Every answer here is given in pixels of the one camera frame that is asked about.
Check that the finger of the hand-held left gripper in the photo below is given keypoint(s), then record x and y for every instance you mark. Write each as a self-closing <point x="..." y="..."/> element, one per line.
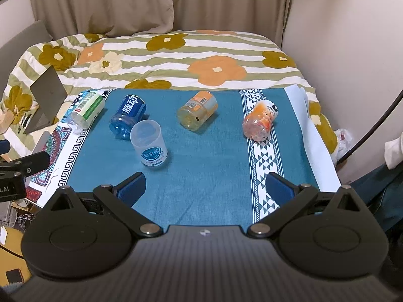
<point x="3" y="147"/>
<point x="30" y="163"/>

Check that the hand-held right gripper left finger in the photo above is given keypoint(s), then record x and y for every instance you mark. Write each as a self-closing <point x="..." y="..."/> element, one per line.
<point x="133" y="189"/>

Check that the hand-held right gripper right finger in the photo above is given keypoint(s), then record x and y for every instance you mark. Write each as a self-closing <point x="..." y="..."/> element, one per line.
<point x="278" y="190"/>

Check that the white cup with blue label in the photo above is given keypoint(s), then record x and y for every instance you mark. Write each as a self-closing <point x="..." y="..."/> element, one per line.
<point x="150" y="151"/>

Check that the green label clear cup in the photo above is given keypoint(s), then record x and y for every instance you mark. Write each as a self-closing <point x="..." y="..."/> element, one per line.
<point x="86" y="110"/>

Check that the yellow orange label cup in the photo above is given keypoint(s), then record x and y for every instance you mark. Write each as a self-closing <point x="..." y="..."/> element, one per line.
<point x="197" y="109"/>

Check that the silver tablet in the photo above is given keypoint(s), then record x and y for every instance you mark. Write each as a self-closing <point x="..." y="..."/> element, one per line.
<point x="41" y="144"/>

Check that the grey laptop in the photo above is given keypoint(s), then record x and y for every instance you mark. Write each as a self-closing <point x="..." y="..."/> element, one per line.
<point x="48" y="92"/>

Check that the teal patterned cloth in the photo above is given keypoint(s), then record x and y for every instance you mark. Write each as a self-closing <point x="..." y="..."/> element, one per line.
<point x="204" y="170"/>

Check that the blue labelled plastic bottle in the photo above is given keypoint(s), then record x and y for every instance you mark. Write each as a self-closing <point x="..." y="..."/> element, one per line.
<point x="127" y="114"/>

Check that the white plastic bag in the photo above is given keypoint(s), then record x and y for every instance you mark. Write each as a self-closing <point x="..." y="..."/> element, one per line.
<point x="343" y="140"/>

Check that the small black box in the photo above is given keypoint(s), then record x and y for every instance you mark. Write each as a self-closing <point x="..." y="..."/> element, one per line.
<point x="14" y="276"/>

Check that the dark blue garment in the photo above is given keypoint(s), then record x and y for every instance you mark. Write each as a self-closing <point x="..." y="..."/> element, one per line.
<point x="381" y="195"/>

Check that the grey upholstered chair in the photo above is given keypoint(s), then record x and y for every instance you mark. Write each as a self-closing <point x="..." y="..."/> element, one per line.
<point x="22" y="39"/>

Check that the white cloth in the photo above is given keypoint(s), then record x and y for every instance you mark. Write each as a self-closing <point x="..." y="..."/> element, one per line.
<point x="394" y="152"/>

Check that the floral striped blanket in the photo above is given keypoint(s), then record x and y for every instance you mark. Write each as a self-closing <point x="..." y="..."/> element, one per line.
<point x="204" y="56"/>

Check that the beige curtain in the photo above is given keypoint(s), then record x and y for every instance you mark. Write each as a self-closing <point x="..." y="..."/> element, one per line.
<point x="141" y="3"/>

